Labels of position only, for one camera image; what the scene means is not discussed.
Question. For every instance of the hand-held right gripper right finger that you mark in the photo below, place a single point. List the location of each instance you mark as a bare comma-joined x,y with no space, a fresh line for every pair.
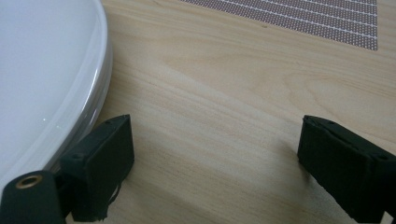
342,171

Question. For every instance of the brown woven mesh placemat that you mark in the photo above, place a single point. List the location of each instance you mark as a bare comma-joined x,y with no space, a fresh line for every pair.
299,18

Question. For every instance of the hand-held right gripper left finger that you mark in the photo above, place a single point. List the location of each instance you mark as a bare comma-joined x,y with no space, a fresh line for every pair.
99,155

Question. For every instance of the white round plate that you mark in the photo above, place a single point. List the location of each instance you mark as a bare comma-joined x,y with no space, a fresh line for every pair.
40,77

